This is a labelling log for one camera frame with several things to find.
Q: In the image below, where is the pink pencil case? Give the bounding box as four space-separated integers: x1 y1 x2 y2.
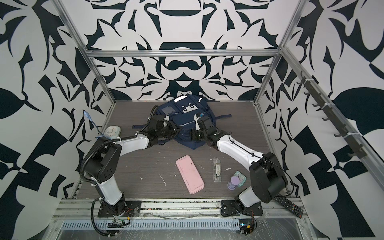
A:
176 155 205 195

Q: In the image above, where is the clear plastic pen box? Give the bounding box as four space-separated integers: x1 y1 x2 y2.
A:
213 158 222 183

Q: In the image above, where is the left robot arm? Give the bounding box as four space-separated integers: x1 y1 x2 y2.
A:
80 106 181 216

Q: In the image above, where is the white slotted cable duct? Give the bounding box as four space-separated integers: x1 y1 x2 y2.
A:
59 218 242 231

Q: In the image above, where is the navy blue student backpack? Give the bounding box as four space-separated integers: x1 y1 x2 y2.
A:
131 94 233 150

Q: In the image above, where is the wall hook rack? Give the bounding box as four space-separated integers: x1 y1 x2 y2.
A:
298 77 368 159

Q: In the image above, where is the white round alarm clock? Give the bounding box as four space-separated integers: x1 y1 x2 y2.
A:
104 126 122 139

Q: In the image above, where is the black remote control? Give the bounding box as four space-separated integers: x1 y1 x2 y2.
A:
274 195 304 219

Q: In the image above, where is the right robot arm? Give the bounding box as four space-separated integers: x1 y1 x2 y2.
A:
192 114 289 211

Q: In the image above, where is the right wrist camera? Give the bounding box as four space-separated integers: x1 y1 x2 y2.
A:
194 115 201 131

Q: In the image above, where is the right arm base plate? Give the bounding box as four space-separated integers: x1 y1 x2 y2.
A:
221 200 264 217

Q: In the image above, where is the small green circuit board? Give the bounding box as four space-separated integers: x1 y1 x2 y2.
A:
240 220 257 236

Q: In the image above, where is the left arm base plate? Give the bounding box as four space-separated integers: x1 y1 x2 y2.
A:
98 201 142 218

